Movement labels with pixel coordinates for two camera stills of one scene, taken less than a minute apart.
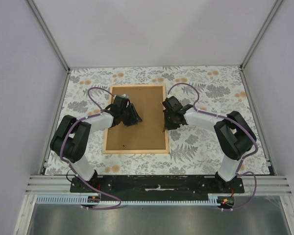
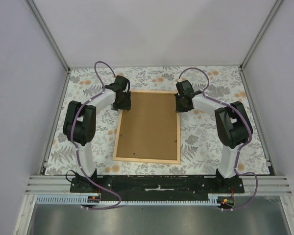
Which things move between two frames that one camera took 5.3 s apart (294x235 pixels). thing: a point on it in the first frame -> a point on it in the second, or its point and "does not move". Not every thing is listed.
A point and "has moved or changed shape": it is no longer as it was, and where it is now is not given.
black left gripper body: (125, 116) -> (124, 104)
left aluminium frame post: (48, 34) does not move
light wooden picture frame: (137, 151) -> (115, 158)
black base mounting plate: (160, 185) does not move
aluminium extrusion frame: (61, 185) does not move
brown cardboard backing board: (148, 134) has moved or changed shape
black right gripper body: (169, 123) -> (180, 106)
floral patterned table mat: (192, 151) does not move
